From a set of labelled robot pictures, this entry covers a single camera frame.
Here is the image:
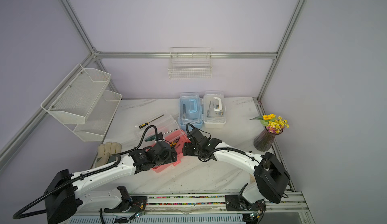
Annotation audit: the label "pink toolbox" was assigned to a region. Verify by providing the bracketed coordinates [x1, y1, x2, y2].
[135, 111, 188, 173]

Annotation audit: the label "white clear toolbox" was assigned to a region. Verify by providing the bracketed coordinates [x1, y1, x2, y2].
[203, 91, 227, 128]

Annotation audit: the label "blue toolbox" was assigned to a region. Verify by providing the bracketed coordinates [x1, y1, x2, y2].
[178, 93, 203, 132]

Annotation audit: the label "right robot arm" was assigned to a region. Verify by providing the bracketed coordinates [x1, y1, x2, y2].
[182, 124, 290, 211]

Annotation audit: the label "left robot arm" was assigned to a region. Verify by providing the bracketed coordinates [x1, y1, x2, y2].
[13, 131, 177, 224]

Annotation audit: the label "yellow pliers in pink box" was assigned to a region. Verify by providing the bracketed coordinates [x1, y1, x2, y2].
[169, 137, 180, 148]

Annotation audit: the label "left beige work glove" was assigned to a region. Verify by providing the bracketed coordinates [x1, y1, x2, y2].
[94, 142, 122, 168]

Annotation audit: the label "lower white mesh shelf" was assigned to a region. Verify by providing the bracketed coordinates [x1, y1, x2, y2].
[73, 90, 122, 142]

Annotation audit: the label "white mesh shelf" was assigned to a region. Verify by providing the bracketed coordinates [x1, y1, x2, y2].
[40, 64, 111, 125]
[73, 90, 122, 142]

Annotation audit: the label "flower vase bouquet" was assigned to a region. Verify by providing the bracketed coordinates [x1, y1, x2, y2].
[251, 114, 289, 152]

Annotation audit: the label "upper white mesh shelf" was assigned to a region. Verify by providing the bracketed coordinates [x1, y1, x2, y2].
[40, 64, 111, 125]

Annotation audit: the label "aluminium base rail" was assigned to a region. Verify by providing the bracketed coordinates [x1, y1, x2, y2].
[58, 191, 310, 216]

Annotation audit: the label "white wire wall basket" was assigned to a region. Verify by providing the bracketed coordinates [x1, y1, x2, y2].
[168, 47, 213, 80]

